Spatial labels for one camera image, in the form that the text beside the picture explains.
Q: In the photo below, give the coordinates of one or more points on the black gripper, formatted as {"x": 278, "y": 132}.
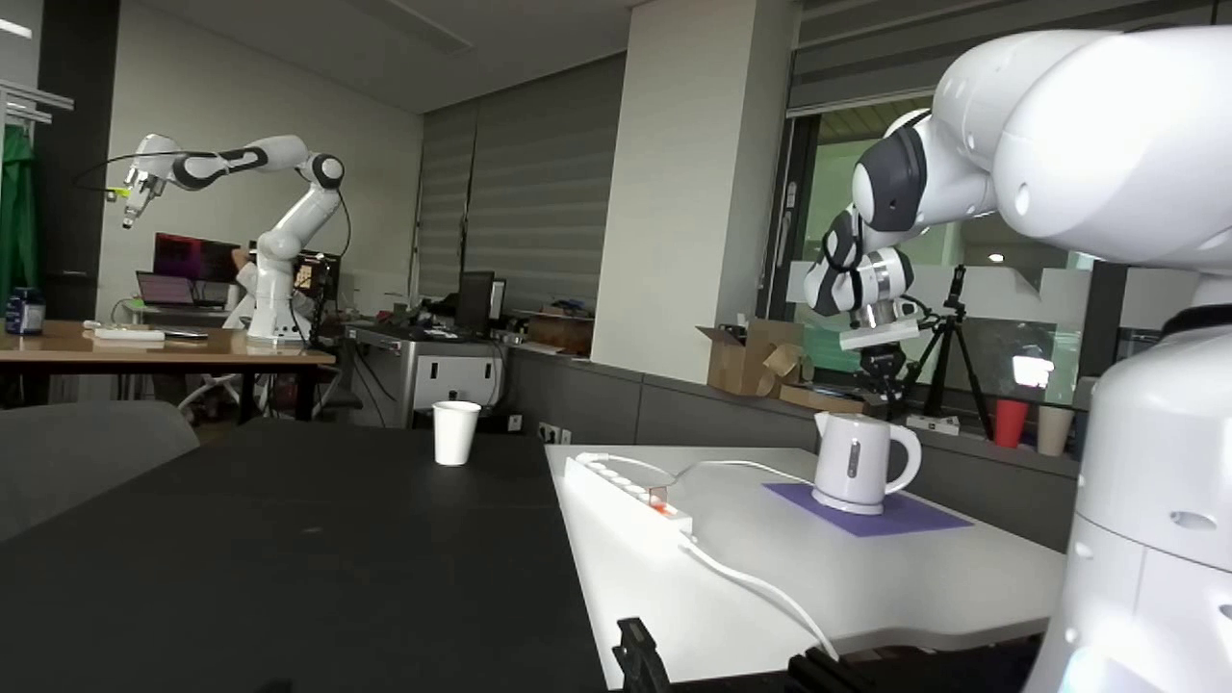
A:
{"x": 886, "y": 365}

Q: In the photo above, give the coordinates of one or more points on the white electric kettle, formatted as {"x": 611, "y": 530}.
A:
{"x": 850, "y": 462}

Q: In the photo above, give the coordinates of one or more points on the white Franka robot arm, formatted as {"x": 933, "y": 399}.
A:
{"x": 1142, "y": 447}

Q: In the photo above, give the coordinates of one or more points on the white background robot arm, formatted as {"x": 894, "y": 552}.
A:
{"x": 276, "y": 243}

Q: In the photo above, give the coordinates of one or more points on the purple mat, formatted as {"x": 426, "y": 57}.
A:
{"x": 917, "y": 517}

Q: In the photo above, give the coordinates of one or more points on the red cup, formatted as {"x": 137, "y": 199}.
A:
{"x": 1008, "y": 425}

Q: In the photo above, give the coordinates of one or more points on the open cardboard box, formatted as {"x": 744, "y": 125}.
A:
{"x": 752, "y": 358}

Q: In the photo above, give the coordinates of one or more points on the beige paper cup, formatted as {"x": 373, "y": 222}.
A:
{"x": 1053, "y": 433}

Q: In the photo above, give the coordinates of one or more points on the brown box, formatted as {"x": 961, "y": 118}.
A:
{"x": 560, "y": 331}

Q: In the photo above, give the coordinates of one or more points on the black table clamp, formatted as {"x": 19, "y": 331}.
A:
{"x": 641, "y": 656}

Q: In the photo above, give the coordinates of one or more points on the grey window blind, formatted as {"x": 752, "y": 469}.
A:
{"x": 540, "y": 194}

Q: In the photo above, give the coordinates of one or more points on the black desktop computer case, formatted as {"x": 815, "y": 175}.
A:
{"x": 477, "y": 307}

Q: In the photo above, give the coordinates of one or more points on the white paper cup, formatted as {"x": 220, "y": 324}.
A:
{"x": 457, "y": 433}

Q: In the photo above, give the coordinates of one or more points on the grey metal cabinet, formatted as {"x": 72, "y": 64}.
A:
{"x": 436, "y": 375}

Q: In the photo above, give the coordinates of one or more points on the seated person in white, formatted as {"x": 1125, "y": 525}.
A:
{"x": 241, "y": 276}

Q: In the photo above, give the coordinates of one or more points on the dark computer monitor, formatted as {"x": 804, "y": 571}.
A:
{"x": 184, "y": 256}

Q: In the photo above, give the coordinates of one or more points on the wooden desk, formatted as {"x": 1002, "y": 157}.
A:
{"x": 154, "y": 353}

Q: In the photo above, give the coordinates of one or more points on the black camera tripod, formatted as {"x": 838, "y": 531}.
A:
{"x": 952, "y": 367}

